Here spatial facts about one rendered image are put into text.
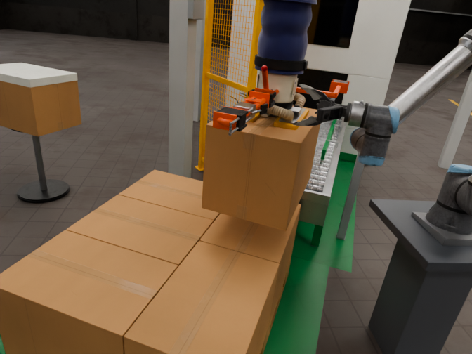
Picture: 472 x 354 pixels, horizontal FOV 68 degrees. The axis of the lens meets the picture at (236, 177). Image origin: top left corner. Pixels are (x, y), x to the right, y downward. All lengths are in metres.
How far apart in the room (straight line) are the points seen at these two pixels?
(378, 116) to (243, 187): 0.60
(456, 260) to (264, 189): 0.79
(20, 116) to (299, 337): 2.35
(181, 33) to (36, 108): 1.18
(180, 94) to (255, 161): 1.68
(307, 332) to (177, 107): 1.97
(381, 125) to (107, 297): 1.17
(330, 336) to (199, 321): 0.99
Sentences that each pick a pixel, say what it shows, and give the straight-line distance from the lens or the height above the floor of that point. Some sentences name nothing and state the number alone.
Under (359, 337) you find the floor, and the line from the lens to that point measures 2.21.
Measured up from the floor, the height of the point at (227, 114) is 1.27.
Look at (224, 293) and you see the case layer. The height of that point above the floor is 0.54.
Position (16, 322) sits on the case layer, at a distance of 1.69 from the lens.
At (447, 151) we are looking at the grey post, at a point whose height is 0.22.
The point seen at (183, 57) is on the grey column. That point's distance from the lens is 2.95.
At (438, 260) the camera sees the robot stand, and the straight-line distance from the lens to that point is 1.59.
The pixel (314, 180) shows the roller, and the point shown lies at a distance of 2.47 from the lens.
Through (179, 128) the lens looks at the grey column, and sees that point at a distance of 3.08.
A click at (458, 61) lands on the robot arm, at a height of 1.45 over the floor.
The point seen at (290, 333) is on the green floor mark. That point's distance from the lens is 2.09.
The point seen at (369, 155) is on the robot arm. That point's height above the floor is 1.12.
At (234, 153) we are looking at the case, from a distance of 1.45.
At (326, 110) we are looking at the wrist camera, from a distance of 1.28.
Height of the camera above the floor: 1.54
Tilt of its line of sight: 25 degrees down
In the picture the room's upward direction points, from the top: 6 degrees clockwise
